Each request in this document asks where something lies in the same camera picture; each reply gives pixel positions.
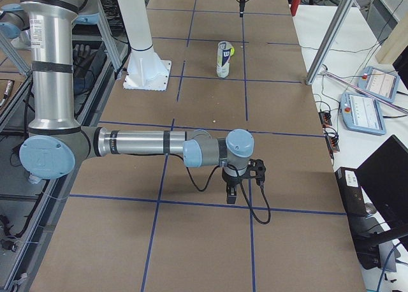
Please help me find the far teach pendant tablet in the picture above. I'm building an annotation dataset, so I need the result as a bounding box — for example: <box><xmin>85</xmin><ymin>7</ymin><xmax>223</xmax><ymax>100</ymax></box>
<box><xmin>358</xmin><ymin>66</ymin><xmax>400</xmax><ymax>103</ymax></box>

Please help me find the near teach pendant tablet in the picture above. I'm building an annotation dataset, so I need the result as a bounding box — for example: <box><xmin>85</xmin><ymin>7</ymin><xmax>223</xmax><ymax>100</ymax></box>
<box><xmin>340</xmin><ymin>92</ymin><xmax>386</xmax><ymax>136</ymax></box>

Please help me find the aluminium frame post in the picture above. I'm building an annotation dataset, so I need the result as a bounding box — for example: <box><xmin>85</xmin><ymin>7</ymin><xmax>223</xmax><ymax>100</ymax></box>
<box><xmin>305</xmin><ymin>0</ymin><xmax>355</xmax><ymax>85</ymax></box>

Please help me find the teach pendant tablet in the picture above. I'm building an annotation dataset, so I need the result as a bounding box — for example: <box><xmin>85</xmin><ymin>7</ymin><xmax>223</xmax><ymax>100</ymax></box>
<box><xmin>340</xmin><ymin>92</ymin><xmax>386</xmax><ymax>136</ymax></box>
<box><xmin>358</xmin><ymin>66</ymin><xmax>400</xmax><ymax>103</ymax></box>

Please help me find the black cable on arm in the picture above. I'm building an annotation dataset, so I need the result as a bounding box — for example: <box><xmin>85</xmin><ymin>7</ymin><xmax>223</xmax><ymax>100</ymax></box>
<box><xmin>184</xmin><ymin>154</ymin><xmax>272</xmax><ymax>224</ymax></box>

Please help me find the wooden beam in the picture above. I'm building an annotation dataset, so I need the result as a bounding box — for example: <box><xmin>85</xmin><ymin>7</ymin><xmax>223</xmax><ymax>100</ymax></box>
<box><xmin>375</xmin><ymin>13</ymin><xmax>407</xmax><ymax>64</ymax></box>

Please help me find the white pedestal column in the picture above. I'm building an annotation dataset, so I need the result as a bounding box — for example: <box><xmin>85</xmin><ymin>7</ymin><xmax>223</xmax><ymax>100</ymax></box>
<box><xmin>118</xmin><ymin>0</ymin><xmax>171</xmax><ymax>91</ymax></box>

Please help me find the black monitor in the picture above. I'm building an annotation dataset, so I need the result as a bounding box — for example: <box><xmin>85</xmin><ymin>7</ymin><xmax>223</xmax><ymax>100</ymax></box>
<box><xmin>353</xmin><ymin>134</ymin><xmax>408</xmax><ymax>251</ymax></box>

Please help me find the tennis ball can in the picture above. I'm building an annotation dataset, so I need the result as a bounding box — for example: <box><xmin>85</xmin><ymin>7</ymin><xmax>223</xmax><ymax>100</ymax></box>
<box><xmin>216</xmin><ymin>41</ymin><xmax>233</xmax><ymax>78</ymax></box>

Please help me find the orange black connector box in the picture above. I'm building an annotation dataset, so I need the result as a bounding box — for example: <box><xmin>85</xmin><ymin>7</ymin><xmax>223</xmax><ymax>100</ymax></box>
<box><xmin>318</xmin><ymin>111</ymin><xmax>332</xmax><ymax>128</ymax></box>

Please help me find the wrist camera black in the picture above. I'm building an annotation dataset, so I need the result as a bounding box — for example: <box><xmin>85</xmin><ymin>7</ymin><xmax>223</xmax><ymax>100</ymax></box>
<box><xmin>248</xmin><ymin>159</ymin><xmax>266</xmax><ymax>187</ymax></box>

